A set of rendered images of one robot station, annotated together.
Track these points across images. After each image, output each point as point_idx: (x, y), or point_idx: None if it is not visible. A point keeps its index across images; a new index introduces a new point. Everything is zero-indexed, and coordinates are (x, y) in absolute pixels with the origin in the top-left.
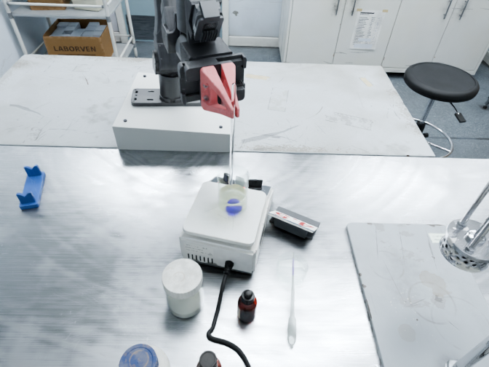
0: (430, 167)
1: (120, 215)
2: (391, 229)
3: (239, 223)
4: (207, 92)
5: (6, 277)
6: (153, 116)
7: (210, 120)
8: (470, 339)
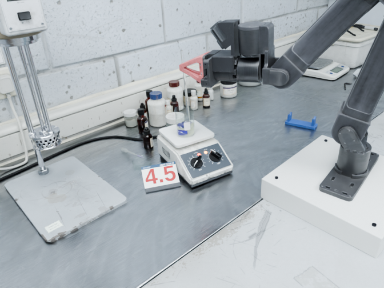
0: None
1: (250, 139)
2: (92, 212)
3: (172, 131)
4: None
5: (246, 112)
6: (324, 154)
7: (292, 178)
8: (34, 186)
